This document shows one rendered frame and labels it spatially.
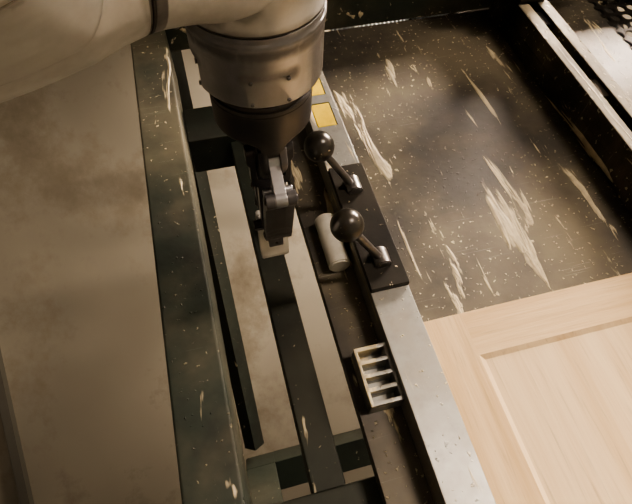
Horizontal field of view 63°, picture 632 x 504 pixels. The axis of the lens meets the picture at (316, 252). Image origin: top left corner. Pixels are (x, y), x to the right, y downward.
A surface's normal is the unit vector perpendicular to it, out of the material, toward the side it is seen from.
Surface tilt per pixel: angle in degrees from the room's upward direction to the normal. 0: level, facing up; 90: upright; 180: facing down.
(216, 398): 58
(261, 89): 148
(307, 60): 134
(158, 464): 90
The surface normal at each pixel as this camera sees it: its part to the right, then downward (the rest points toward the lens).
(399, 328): 0.03, -0.53
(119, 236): 0.19, -0.02
